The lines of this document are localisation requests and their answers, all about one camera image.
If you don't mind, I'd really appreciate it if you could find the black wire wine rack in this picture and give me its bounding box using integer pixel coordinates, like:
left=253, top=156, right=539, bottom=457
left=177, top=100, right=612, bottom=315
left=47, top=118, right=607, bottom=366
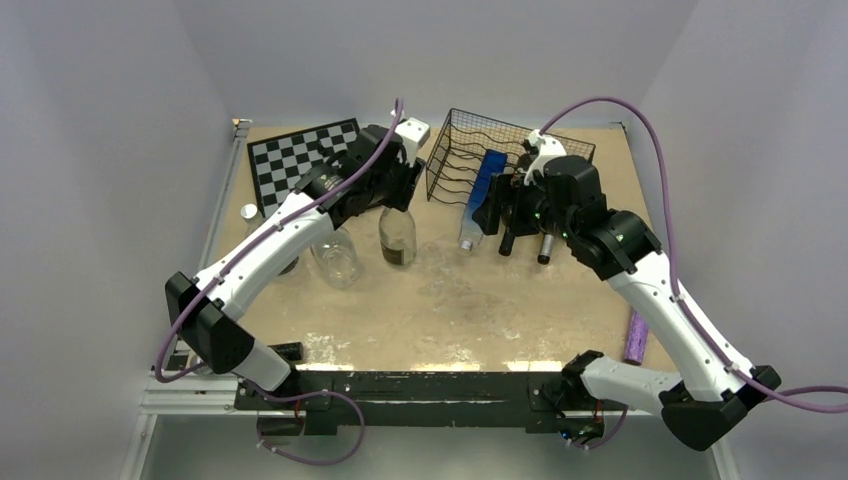
left=425, top=108, right=596, bottom=207

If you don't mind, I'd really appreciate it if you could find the round clear bottle silver cap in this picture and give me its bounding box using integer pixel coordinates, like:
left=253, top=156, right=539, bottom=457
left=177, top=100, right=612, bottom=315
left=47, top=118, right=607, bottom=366
left=310, top=227, right=364, bottom=289

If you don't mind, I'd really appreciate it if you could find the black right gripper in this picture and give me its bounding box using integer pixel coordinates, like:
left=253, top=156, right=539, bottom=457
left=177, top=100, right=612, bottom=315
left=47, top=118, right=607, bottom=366
left=472, top=171, right=575, bottom=242

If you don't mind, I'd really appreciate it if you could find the clear round flask bottle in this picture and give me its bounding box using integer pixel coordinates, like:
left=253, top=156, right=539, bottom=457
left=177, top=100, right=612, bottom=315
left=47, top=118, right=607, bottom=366
left=240, top=203, right=264, bottom=236

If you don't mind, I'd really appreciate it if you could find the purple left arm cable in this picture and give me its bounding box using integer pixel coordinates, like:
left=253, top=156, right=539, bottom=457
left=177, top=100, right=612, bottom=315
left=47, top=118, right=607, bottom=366
left=153, top=97, right=405, bottom=384

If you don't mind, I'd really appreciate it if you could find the clear glass bottle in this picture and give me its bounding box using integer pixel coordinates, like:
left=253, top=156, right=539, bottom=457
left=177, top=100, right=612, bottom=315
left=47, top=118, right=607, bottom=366
left=378, top=207, right=417, bottom=267

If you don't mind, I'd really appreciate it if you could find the purple glitter microphone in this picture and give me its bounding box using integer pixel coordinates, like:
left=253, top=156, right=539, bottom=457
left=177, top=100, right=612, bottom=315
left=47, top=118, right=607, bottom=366
left=623, top=310, right=649, bottom=366

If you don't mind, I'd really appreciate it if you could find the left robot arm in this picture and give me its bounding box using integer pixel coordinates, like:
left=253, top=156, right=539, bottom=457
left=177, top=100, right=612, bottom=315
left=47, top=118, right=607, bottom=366
left=165, top=118, right=430, bottom=409

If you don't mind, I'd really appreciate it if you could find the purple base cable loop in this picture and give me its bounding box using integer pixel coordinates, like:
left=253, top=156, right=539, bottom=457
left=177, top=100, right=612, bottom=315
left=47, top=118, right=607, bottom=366
left=254, top=390, right=366, bottom=467

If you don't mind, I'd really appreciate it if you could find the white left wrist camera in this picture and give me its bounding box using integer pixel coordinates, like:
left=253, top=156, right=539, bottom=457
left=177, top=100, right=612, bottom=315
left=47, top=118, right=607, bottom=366
left=395, top=117, right=431, bottom=166

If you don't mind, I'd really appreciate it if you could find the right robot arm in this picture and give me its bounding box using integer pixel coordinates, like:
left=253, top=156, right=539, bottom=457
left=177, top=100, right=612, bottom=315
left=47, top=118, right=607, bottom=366
left=473, top=155, right=781, bottom=451

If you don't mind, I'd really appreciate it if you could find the black white chessboard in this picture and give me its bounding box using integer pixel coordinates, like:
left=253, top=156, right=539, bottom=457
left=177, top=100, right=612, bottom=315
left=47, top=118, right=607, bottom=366
left=247, top=118, right=360, bottom=218

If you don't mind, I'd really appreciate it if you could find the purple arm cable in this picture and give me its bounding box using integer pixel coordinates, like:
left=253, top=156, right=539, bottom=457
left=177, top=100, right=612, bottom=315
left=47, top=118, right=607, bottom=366
left=153, top=97, right=405, bottom=384
left=537, top=96, right=848, bottom=415

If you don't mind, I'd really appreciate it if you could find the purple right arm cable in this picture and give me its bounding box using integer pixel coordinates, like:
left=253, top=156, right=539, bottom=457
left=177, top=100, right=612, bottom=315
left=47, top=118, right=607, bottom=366
left=537, top=96, right=848, bottom=415

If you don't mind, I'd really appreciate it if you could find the dark green wine bottle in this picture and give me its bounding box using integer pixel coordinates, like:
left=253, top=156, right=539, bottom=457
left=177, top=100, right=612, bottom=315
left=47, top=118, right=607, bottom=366
left=498, top=226, right=524, bottom=257

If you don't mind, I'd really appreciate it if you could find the blue rectangular glass bottle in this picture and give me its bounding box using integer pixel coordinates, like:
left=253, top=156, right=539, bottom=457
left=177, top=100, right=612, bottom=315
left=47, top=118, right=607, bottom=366
left=458, top=149, right=508, bottom=254

